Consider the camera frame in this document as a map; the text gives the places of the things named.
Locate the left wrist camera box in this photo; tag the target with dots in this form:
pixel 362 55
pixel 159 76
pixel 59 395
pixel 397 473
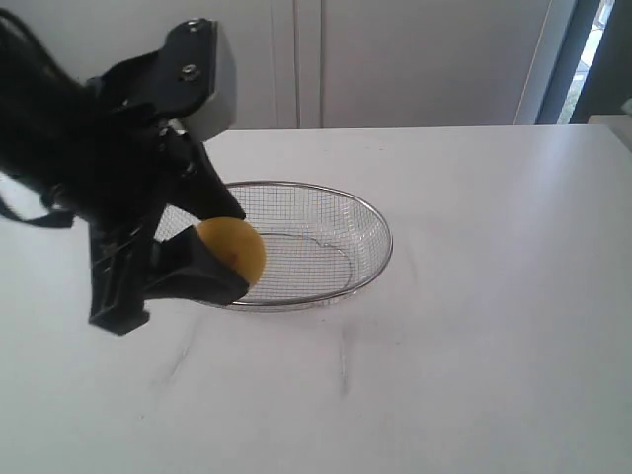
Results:
pixel 197 79

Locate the yellow lemon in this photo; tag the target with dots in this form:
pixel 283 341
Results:
pixel 236 244

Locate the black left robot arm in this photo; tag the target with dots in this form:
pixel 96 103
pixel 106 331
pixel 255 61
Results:
pixel 36 94

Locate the window with dark frame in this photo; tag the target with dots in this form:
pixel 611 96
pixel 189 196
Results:
pixel 591 75

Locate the white cabinet doors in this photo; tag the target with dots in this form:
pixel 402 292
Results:
pixel 309 64

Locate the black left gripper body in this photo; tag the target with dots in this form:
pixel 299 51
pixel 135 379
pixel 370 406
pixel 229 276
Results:
pixel 121 164

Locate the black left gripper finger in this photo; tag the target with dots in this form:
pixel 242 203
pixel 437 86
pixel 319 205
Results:
pixel 182 267
pixel 199 190

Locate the oval wire mesh basket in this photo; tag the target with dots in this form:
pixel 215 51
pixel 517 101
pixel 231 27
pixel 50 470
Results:
pixel 322 244

